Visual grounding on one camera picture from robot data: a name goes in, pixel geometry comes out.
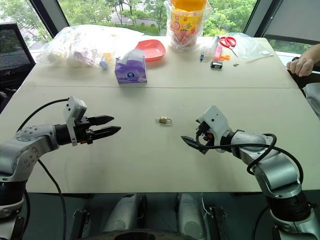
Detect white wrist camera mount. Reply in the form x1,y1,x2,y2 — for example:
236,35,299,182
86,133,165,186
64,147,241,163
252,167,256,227
195,104,234,154
62,95,88,147

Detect grey rounded robot leg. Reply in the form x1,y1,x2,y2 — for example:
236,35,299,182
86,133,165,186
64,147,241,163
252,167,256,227
176,192,209,240
103,193,148,234

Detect pink plastic item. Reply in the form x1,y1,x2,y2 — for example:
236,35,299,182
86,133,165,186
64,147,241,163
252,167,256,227
214,45,224,61

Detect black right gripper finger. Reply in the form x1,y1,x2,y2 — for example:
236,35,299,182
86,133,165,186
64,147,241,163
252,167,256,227
186,140,209,156
180,135,200,147

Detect clear plastic tube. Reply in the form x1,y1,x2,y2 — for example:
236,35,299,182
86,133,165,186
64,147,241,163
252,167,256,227
201,35,221,55

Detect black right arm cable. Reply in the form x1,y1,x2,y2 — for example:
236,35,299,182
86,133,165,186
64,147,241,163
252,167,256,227
195,133,305,186

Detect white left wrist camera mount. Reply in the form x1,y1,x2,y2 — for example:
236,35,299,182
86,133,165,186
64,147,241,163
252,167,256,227
62,95,88,147

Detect clear plastic bag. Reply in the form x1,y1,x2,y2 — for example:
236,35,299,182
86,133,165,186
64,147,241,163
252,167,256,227
224,31,275,64

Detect blue and yellow tube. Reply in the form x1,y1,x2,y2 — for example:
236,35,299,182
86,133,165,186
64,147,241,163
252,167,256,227
99,52,112,70

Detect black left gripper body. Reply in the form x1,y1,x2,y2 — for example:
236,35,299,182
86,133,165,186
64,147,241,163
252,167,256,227
74,116,95,146

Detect red handled scissors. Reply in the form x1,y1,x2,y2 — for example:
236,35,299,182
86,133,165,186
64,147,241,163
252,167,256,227
218,35,240,59

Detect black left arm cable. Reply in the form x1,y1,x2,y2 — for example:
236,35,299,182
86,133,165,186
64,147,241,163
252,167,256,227
15,98,70,240

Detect purple tissue box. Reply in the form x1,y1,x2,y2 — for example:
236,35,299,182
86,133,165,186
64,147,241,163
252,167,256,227
114,48,149,85

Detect bystander's bare hand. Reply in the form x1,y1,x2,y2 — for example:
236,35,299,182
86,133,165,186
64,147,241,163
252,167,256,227
286,53,315,77

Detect black window frame post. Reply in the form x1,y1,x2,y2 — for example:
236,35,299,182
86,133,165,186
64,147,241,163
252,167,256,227
29,0,71,39
242,0,320,46

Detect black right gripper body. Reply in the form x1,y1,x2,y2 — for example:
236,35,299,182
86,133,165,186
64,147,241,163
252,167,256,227
195,120,216,149

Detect yellow jar in plastic bag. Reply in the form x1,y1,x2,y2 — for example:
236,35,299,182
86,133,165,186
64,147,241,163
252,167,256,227
164,0,214,53

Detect large clear bag of items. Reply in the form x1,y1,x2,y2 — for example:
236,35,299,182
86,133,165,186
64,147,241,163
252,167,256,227
35,24,132,69

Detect bystander's grey clothed leg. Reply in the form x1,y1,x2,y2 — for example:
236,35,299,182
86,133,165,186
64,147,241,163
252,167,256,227
302,82,320,119

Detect black metal bracket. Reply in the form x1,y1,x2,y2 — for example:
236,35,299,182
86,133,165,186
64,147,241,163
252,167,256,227
208,205,230,240
71,208,90,240

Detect black chair under hand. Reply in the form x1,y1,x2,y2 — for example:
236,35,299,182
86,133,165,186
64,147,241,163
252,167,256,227
286,56,320,90

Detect red plastic bowl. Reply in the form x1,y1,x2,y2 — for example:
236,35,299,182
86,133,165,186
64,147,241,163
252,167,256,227
135,39,167,63

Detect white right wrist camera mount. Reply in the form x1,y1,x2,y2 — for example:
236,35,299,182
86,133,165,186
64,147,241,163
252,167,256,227
195,104,234,154

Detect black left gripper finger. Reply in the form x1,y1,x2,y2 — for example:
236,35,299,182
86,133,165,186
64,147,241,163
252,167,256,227
88,114,116,126
89,126,122,141

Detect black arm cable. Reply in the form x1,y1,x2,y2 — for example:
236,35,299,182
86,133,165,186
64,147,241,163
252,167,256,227
15,98,70,240
195,133,305,186

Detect black mesh office chair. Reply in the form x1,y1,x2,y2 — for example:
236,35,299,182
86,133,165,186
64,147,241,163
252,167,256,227
0,22,36,107

